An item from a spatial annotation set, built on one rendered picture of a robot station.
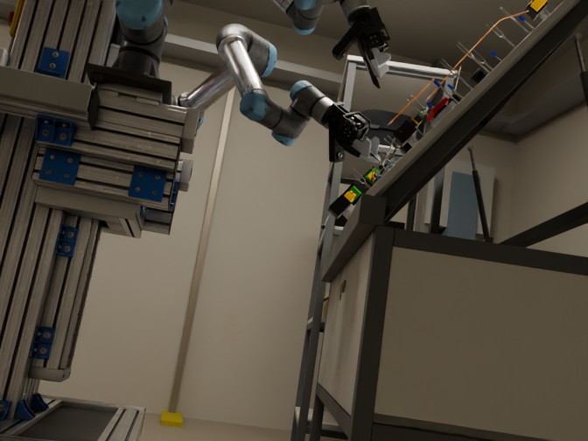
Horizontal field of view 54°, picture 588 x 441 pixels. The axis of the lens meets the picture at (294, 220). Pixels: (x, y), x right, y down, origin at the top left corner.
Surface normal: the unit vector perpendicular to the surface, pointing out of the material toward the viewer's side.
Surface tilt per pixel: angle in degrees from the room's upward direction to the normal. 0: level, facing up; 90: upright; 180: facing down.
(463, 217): 90
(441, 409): 90
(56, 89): 90
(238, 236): 90
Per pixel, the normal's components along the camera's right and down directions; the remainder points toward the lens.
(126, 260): 0.21, -0.18
